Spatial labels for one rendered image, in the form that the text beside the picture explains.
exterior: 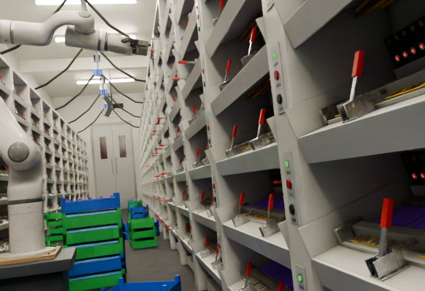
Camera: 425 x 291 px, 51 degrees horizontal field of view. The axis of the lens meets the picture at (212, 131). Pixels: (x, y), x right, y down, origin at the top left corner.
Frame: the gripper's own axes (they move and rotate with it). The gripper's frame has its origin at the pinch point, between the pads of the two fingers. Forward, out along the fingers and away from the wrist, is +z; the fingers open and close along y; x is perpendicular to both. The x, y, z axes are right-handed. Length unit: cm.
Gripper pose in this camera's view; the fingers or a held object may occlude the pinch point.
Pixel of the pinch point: (145, 48)
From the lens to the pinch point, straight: 186.2
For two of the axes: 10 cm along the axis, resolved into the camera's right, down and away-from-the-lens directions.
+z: 9.8, 1.3, 1.6
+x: 1.1, -9.8, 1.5
